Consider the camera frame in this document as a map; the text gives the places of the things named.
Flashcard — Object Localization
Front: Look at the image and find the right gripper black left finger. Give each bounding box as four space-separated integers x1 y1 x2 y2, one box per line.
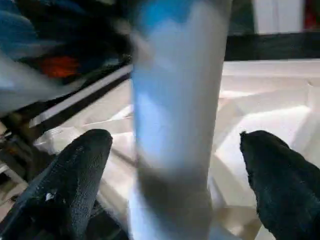
0 128 113 240

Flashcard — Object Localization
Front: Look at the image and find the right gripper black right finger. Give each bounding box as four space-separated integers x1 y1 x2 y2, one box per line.
239 129 320 240

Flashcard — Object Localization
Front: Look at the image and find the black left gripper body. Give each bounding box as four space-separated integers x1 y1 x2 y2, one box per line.
14 0 134 86

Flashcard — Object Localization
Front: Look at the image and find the white plastic table top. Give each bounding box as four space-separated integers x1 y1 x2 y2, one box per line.
32 59 320 240

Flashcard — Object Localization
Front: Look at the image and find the white plastic table leg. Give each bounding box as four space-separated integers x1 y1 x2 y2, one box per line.
126 0 234 240

